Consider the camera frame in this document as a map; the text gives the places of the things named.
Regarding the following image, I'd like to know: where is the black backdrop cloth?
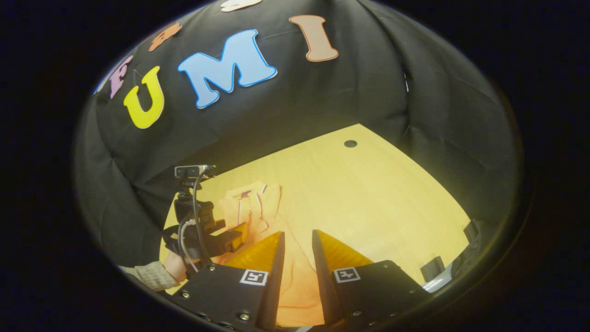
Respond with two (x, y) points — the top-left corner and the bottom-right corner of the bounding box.
(74, 0), (524, 277)

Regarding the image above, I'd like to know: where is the black box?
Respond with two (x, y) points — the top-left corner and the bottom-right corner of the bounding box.
(419, 256), (446, 283)

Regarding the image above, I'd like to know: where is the black camera cable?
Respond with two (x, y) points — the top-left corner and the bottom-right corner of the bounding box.
(191, 168), (213, 268)

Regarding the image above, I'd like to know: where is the orange T-shirt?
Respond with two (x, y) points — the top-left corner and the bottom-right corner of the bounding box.
(213, 182), (326, 328)

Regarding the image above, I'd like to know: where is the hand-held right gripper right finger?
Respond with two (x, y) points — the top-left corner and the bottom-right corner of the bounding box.
(312, 229), (430, 327)

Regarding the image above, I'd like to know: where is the light grey sheet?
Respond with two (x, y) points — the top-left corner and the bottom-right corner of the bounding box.
(423, 270), (461, 293)

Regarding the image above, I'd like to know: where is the white cable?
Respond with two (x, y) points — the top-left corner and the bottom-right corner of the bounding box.
(179, 219), (200, 273)

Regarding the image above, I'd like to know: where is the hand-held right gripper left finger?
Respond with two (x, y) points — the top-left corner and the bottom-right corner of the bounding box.
(171, 231), (286, 332)

